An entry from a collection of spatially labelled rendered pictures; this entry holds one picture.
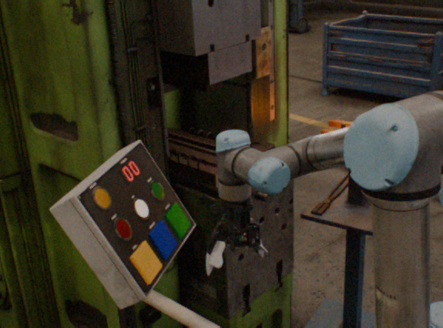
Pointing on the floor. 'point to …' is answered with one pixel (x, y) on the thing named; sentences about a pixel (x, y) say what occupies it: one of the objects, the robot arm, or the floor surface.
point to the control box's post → (128, 317)
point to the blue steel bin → (395, 55)
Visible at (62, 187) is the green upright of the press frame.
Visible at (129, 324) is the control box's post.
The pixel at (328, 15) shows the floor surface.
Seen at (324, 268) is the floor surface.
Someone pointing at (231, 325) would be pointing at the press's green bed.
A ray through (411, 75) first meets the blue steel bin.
